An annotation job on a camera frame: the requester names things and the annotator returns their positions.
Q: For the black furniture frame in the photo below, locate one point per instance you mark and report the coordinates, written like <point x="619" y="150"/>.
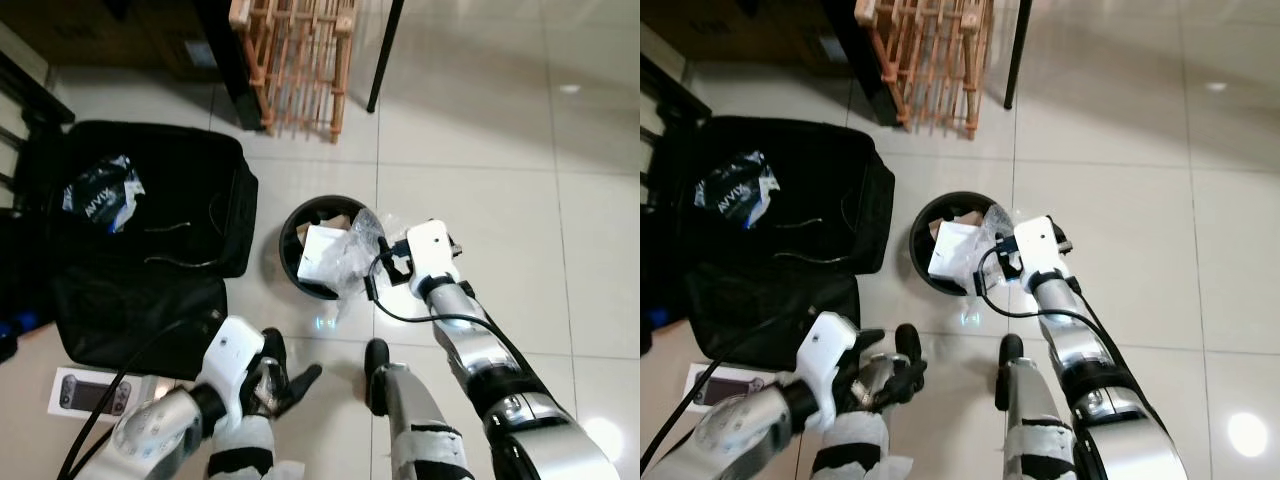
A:
<point x="25" y="110"/>
<point x="660" y="100"/>

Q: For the printed black white plastic bag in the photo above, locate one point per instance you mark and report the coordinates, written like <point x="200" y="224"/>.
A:
<point x="735" y="190"/>
<point x="100" y="190"/>

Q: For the clear plastic wrapper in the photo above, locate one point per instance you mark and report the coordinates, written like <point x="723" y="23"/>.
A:
<point x="358" y="250"/>
<point x="990" y="228"/>

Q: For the orange wooden slatted rack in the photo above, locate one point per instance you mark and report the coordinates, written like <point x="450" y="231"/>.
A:
<point x="300" y="60"/>
<point x="935" y="55"/>

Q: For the white carton box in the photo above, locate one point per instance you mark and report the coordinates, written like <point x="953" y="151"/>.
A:
<point x="322" y="255"/>
<point x="952" y="250"/>

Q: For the brown cardboard scrap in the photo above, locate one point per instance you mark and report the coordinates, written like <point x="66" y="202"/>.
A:
<point x="335" y="220"/>
<point x="965" y="217"/>

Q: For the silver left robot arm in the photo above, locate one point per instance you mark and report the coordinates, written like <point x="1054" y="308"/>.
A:
<point x="150" y="440"/>
<point x="740" y="435"/>

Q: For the robot right leg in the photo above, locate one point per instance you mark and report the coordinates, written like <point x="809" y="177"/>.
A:
<point x="1035" y="430"/>
<point x="420" y="430"/>

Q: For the large brown cardboard box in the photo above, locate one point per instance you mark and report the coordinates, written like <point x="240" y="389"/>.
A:
<point x="740" y="25"/>
<point x="100" y="30"/>

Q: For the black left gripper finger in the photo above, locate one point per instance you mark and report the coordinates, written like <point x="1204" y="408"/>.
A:
<point x="270" y="340"/>
<point x="303" y="382"/>
<point x="868" y="340"/>
<point x="905" y="382"/>

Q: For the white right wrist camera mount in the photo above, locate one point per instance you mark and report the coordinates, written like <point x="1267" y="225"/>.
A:
<point x="432" y="250"/>
<point x="1040" y="245"/>

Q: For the round black rubbish bin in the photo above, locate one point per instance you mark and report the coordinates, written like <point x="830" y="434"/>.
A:
<point x="290" y="250"/>
<point x="918" y="245"/>

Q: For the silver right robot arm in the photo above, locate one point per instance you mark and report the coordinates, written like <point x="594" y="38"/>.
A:
<point x="1090" y="380"/>
<point x="500" y="380"/>

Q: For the robot leg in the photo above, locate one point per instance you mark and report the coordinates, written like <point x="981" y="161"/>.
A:
<point x="420" y="430"/>
<point x="240" y="450"/>
<point x="908" y="340"/>
<point x="1035" y="430"/>

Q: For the white game console box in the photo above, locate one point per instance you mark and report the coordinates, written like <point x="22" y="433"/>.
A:
<point x="725" y="388"/>
<point x="85" y="395"/>

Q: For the thin black metal pole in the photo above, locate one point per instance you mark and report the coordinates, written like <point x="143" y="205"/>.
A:
<point x="1019" y="50"/>
<point x="385" y="55"/>

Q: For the robot left leg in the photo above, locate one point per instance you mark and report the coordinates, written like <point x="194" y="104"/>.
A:
<point x="908" y="340"/>
<point x="240" y="450"/>

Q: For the black open soft suitcase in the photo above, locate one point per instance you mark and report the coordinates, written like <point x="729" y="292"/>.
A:
<point x="190" y="190"/>
<point x="830" y="180"/>

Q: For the thick black table leg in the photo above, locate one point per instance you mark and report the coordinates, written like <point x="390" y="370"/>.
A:
<point x="860" y="55"/>
<point x="230" y="60"/>

